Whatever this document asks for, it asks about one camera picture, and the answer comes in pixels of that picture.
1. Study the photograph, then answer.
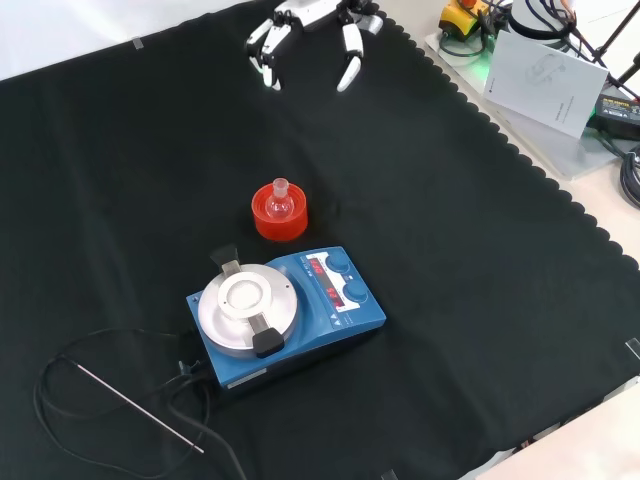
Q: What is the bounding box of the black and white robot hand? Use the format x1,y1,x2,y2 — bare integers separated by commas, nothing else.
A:
244,0,385,94

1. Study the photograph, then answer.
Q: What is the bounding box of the clear glass round-bottom flask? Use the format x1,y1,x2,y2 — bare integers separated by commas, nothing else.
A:
264,177,295,222

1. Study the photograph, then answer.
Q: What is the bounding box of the orange ribbed flask stand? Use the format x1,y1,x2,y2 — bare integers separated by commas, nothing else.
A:
250,182,310,243

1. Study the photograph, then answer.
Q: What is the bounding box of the yellow stop button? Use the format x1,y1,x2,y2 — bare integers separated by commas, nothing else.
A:
438,0,494,41

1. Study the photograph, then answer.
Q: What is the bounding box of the black cloth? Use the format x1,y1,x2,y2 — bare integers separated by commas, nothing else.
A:
0,0,640,480

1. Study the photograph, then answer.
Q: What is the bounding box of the white paper booklet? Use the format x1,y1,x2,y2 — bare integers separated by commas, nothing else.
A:
483,30,610,140

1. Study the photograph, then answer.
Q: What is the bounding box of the black tripod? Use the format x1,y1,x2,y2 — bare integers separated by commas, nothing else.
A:
564,0,640,101

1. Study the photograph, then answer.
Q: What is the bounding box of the black power adapter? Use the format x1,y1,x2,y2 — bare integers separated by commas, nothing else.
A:
587,93,640,141

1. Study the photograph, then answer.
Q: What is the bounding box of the blue-base heater with steel plate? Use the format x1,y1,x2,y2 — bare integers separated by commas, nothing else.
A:
185,242,388,397

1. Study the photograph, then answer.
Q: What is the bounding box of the thin metal temperature probe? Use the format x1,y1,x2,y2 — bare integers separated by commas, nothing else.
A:
60,353,206,455

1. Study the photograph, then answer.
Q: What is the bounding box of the black stop button cable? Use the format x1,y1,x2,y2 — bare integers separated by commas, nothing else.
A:
438,29,489,59

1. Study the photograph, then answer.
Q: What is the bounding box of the black cable bundle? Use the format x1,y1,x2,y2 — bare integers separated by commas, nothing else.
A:
618,142,640,209

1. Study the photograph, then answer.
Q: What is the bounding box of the thin black probe cable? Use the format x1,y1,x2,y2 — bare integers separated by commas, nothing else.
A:
32,327,217,479

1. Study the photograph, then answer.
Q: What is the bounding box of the thick black power cable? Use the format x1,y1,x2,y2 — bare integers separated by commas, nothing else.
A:
167,359,249,480

